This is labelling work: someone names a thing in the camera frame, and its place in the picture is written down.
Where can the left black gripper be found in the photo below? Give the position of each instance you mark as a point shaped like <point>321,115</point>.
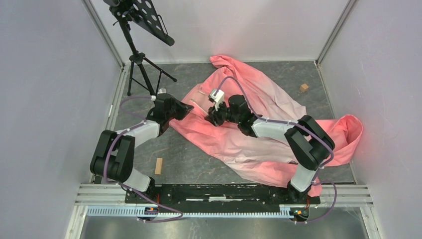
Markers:
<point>184,108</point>

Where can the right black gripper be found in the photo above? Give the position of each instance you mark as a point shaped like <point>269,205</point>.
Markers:
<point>214,117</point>

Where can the pink zip jacket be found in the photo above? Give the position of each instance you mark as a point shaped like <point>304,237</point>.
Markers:
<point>262,160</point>

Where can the black perforated music stand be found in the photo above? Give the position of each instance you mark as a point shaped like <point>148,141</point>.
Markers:
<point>144,14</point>

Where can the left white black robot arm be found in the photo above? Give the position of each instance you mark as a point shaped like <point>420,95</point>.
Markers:
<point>113,157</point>

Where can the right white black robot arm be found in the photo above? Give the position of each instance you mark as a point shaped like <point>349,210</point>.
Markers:
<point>310,144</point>

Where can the long wooden block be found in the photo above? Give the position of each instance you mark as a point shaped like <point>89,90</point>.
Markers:
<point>158,166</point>

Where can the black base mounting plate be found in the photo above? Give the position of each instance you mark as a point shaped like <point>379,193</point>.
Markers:
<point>224,198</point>

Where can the small wooden cube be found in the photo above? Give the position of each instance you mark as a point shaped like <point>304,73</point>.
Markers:
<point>304,87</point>

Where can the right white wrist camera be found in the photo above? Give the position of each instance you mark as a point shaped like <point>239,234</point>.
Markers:
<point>216,96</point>

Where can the white slotted cable duct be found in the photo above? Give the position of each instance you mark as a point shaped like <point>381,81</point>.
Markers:
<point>151,211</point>

